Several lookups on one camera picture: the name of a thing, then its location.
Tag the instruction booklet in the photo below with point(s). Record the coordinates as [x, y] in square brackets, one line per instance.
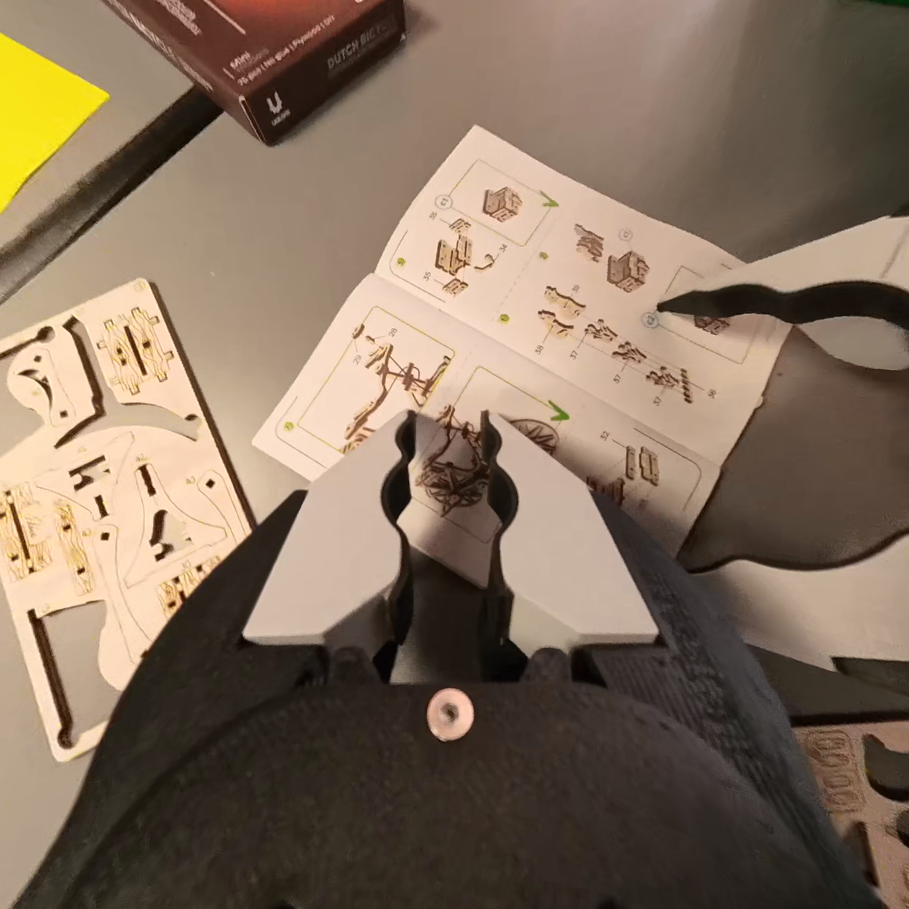
[511, 298]

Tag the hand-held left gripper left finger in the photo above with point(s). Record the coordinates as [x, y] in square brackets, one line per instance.
[327, 561]

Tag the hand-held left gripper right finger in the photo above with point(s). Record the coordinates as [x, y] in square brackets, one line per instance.
[568, 561]

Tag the dark red product box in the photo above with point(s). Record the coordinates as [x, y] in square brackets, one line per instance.
[284, 71]

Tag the yellow paper sheet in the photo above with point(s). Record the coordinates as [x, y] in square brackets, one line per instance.
[35, 113]

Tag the small wooden part sheet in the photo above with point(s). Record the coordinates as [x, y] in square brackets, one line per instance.
[177, 461]

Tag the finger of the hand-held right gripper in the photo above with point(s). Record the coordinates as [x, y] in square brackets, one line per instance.
[852, 255]
[838, 611]

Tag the large wooden part sheet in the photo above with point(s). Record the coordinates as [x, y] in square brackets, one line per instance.
[831, 781]

